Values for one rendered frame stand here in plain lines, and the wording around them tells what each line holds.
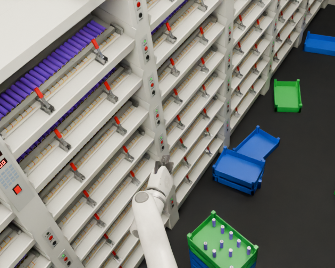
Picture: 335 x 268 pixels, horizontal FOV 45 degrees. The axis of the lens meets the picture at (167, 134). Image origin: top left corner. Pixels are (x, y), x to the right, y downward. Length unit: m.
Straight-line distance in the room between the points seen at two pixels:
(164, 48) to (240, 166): 1.31
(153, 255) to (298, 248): 1.51
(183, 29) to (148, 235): 0.97
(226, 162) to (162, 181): 1.43
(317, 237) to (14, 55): 2.11
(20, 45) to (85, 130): 0.44
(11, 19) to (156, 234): 0.77
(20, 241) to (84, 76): 0.61
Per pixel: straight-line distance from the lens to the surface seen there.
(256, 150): 3.01
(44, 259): 1.69
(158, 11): 1.63
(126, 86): 1.60
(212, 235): 2.19
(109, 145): 1.66
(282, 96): 3.41
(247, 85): 2.96
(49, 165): 1.42
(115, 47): 1.48
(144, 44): 1.57
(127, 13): 1.46
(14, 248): 1.53
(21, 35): 1.22
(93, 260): 2.05
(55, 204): 1.56
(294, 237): 2.68
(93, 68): 1.41
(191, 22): 1.90
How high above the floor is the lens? 2.36
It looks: 49 degrees down
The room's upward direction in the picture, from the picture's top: 9 degrees counter-clockwise
